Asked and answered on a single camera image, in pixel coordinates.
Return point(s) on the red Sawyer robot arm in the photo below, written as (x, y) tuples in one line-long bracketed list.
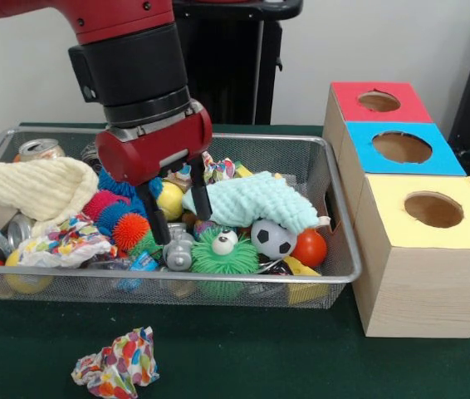
[(127, 50)]

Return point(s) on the orange spiky ball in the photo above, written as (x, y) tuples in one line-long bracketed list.
[(129, 231)]

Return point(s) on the wooden box with three holes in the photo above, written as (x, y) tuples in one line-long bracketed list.
[(422, 274)]

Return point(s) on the black and white soccer ball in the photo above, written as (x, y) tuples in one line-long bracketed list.
[(273, 239)]

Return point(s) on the grey robot toy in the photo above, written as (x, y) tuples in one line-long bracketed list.
[(178, 253)]

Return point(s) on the green fuzzy toy with eyes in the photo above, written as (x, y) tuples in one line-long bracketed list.
[(222, 253)]

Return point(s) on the yellow ball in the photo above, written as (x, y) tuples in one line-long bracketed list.
[(173, 201)]

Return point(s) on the blue spiky ball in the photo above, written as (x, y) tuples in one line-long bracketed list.
[(115, 216)]

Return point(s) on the yellow cheese wedge toy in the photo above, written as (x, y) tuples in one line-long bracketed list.
[(301, 270)]

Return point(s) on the mint green waffle cloth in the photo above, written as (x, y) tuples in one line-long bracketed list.
[(256, 199)]

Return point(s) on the cream waffle cloth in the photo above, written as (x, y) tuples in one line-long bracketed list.
[(27, 187)]

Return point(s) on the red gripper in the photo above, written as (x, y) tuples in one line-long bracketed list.
[(152, 150)]

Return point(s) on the crushed silver can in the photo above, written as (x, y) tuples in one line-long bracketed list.
[(40, 150)]

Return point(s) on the red ball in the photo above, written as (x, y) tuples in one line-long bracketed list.
[(311, 247)]

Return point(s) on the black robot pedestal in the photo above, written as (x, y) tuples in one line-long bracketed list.
[(235, 75)]

